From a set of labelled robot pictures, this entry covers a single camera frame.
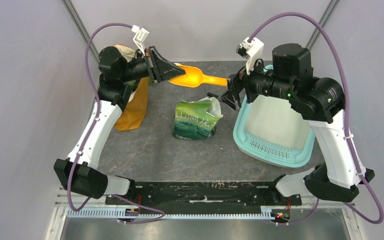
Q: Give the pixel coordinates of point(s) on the yellow plastic scoop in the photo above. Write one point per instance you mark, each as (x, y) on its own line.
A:
(194, 77)

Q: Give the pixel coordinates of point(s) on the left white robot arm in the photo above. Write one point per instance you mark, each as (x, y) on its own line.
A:
(118, 65)

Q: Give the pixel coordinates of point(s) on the black bag clip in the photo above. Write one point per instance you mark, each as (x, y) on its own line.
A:
(212, 95)

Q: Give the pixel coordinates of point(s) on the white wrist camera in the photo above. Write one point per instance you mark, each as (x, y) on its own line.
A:
(251, 50)
(140, 35)

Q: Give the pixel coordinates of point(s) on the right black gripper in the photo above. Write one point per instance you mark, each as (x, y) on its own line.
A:
(236, 83)

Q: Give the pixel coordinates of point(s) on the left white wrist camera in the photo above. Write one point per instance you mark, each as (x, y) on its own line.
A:
(140, 35)

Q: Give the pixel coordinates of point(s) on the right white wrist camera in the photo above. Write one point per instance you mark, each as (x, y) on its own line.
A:
(251, 50)

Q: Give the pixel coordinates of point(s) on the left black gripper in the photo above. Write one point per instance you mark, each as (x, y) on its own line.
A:
(159, 68)

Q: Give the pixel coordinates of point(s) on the green litter bag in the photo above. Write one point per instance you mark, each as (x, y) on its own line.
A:
(196, 120)

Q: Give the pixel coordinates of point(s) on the aluminium frame post left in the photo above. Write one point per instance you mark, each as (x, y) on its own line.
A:
(80, 26)

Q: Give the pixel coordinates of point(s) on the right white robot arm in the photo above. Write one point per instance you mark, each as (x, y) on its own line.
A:
(321, 103)

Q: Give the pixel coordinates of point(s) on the brown paper grocery bag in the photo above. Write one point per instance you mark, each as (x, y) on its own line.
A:
(136, 108)

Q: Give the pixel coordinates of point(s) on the teal litter box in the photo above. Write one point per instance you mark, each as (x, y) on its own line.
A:
(270, 131)

